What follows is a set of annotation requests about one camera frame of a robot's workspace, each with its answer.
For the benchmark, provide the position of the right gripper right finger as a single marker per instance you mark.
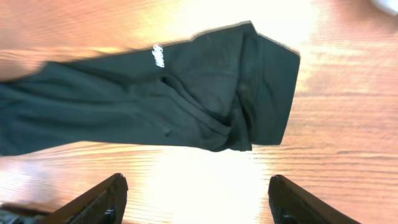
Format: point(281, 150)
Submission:
point(291, 204)

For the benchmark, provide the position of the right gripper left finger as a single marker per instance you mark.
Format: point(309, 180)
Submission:
point(104, 203)

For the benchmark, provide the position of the black t-shirt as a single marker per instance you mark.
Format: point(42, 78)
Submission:
point(230, 88)

